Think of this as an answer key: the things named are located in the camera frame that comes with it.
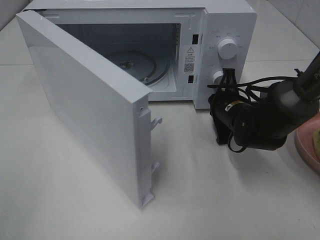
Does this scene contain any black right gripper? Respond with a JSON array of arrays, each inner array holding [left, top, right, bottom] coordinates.
[[208, 68, 253, 145]]

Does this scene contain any white warning label sticker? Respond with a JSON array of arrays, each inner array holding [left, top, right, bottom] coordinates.
[[183, 45, 197, 74]]

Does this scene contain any pink round plate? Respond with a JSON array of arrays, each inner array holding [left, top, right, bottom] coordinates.
[[294, 114, 320, 174]]

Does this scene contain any white microwave oven body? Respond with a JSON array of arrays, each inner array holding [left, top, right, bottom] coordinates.
[[21, 0, 257, 110]]

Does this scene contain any upper white round knob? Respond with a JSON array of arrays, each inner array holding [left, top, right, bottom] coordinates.
[[217, 37, 238, 60]]

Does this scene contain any sandwich with toast bread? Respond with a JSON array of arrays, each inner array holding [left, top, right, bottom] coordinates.
[[312, 128, 320, 152]]

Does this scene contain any lower white timer knob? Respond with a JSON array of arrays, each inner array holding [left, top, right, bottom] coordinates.
[[211, 70, 224, 85]]

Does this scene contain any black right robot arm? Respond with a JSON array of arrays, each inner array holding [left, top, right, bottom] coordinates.
[[208, 55, 320, 153]]

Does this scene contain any white microwave door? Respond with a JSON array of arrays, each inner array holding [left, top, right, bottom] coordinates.
[[16, 10, 162, 208]]

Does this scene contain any glass microwave turntable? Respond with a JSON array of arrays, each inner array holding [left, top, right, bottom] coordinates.
[[105, 50, 170, 86]]

